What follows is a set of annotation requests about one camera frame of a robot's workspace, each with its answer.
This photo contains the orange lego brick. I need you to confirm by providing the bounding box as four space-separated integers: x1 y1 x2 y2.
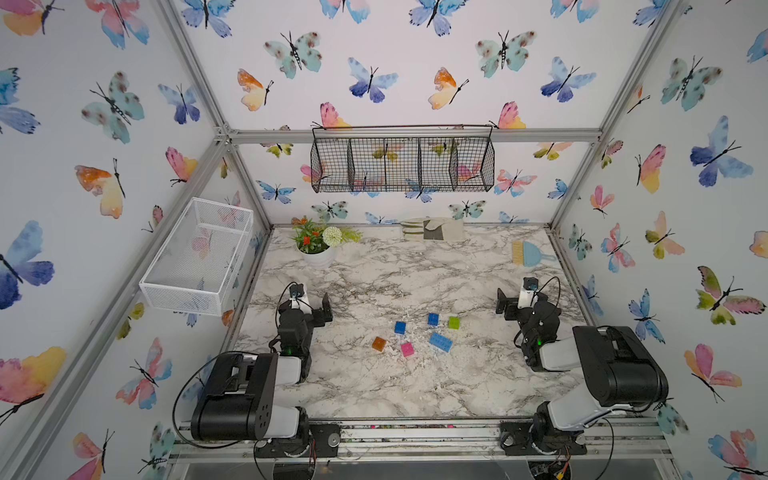
372 337 387 352

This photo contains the long blue lego brick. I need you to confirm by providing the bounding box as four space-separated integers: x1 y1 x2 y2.
429 333 453 353

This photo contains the pink lego brick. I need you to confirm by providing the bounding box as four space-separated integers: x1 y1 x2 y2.
401 342 415 358

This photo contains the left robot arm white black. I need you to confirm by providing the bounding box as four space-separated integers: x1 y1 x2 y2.
190 285 333 458

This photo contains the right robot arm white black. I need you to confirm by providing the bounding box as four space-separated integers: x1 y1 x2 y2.
495 288 669 456

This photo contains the light blue hand brush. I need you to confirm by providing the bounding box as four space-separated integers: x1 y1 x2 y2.
511 241 558 268

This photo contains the potted flower plant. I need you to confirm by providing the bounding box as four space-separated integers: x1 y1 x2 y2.
291 216 363 270

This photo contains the folded beige cloth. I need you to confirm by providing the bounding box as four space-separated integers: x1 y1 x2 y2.
400 217 465 243

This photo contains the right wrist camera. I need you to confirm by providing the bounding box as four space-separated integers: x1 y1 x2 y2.
518 277 539 308

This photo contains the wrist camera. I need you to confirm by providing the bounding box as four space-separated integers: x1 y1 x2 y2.
289 283 311 312
518 277 539 308

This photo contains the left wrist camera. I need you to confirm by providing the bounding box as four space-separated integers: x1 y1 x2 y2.
289 283 311 312

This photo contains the white mesh wall basket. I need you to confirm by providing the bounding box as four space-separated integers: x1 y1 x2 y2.
139 197 254 316

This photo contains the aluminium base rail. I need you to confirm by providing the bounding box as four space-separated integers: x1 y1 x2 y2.
172 416 672 464

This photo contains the black wire wall basket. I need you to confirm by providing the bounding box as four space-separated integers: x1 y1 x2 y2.
303 125 496 194

